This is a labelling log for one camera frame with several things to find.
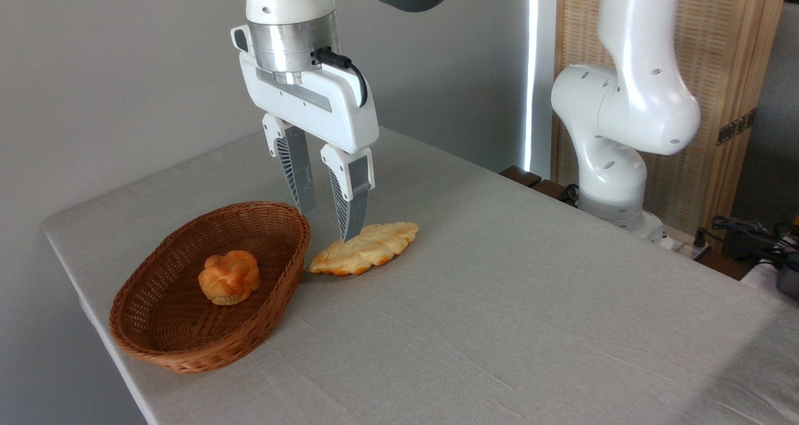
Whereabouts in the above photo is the wooden bamboo folding screen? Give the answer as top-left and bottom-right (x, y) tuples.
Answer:
(552, 0), (791, 252)

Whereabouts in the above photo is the dark brown wooden ledge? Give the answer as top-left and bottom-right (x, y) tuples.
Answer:
(499, 165), (581, 207)

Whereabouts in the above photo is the brown wicker basket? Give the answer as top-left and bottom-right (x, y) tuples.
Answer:
(109, 201), (311, 374)

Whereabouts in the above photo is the grey tablecloth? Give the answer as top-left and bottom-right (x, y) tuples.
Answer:
(42, 125), (799, 425)

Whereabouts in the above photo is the metal screen hinge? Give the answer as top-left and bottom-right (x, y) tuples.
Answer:
(717, 108), (758, 146)

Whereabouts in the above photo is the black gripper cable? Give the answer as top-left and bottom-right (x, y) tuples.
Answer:
(314, 48), (370, 109)

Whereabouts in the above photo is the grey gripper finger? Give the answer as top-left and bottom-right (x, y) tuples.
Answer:
(320, 143), (376, 243)
(262, 113), (318, 215)

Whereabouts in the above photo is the leaf-shaped bread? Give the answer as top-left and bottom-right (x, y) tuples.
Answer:
(308, 222), (420, 276)

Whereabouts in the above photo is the round orange bread bun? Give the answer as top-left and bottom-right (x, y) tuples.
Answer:
(198, 250), (262, 306)

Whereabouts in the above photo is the black cable bundle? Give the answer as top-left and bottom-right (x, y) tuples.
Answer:
(696, 215), (799, 260)

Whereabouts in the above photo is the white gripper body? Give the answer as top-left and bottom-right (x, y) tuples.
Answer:
(231, 25), (380, 155)

